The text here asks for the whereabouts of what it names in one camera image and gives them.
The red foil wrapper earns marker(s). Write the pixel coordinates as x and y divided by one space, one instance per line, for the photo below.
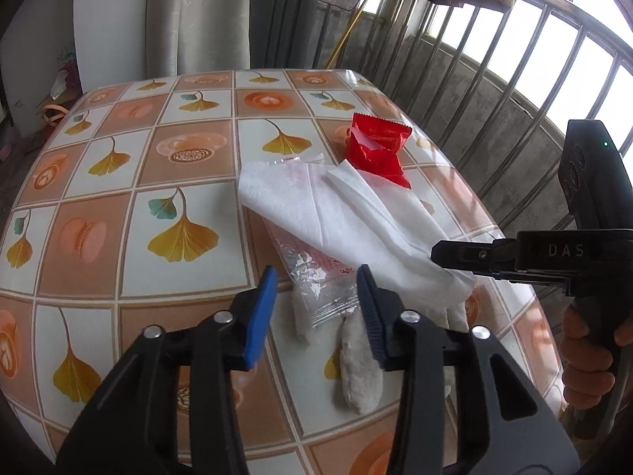
378 151

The grey patterned panel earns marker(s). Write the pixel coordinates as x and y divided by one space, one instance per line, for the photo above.
198 15

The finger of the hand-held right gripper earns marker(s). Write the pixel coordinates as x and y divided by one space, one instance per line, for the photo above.
470 256

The white paper tissue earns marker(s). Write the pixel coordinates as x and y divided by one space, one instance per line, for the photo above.
321 208

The person's right hand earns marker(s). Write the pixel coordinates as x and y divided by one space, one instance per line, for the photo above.
586 361

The white board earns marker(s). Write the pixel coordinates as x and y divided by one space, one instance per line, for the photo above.
109 24

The metal window railing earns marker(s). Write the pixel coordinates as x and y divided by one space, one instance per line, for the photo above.
494 84

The dark metal frame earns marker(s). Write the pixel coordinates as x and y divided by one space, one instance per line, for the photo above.
287 10

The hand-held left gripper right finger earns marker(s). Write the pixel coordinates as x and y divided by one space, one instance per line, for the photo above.
368 309

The large white rice cracker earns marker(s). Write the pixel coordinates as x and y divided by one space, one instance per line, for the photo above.
358 376

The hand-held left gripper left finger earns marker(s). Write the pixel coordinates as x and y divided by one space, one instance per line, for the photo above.
262 309

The clear plastic wrapper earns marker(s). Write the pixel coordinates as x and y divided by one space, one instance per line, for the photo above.
316 277

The ginkgo leaf printed tablecloth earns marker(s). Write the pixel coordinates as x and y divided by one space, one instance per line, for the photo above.
148 168

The yellow pole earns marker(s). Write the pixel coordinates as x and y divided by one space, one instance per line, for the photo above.
346 29

